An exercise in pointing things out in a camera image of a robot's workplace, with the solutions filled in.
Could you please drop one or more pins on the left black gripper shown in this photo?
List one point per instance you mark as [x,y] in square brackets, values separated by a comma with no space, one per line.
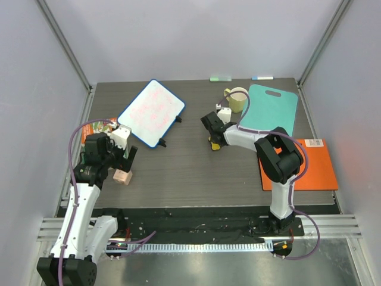
[122,163]

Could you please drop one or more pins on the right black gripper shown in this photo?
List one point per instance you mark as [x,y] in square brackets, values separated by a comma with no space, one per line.
[216,137]

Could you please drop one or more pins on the yellow whiteboard eraser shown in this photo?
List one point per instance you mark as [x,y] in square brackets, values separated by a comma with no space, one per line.
[214,146]

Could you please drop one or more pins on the blue framed whiteboard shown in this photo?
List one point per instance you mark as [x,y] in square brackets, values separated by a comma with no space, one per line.
[152,113]

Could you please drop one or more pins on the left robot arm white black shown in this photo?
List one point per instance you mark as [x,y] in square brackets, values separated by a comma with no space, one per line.
[74,256]

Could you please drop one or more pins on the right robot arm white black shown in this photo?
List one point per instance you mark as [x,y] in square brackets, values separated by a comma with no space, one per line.
[280,159]

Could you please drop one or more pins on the pink cube power adapter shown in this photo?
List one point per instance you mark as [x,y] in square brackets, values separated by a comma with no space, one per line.
[122,177]

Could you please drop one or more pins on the pale yellow mug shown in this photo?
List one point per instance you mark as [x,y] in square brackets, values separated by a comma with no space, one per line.
[236,98]

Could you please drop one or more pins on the orange treehouse book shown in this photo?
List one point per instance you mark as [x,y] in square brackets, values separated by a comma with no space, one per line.
[98,127]

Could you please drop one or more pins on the teal cutting board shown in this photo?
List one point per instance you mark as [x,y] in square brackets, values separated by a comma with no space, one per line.
[270,108]

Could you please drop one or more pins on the green eraser block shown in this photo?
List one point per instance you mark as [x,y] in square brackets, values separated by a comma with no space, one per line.
[220,79]

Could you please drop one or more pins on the blue white marker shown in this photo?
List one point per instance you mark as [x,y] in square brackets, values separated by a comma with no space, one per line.
[262,78]

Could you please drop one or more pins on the orange clipboard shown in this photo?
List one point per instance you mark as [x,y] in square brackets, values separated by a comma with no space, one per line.
[320,175]

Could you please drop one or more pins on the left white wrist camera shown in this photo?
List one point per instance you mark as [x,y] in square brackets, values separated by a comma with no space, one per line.
[120,136]

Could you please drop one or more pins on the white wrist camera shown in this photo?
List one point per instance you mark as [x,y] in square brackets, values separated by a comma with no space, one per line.
[120,136]
[223,113]

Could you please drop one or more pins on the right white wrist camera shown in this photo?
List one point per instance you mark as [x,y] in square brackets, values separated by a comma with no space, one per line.
[223,113]

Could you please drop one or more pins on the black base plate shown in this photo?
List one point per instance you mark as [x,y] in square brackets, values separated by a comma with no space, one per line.
[202,225]

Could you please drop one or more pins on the white slotted cable duct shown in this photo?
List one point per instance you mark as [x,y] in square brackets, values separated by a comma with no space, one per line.
[192,248]

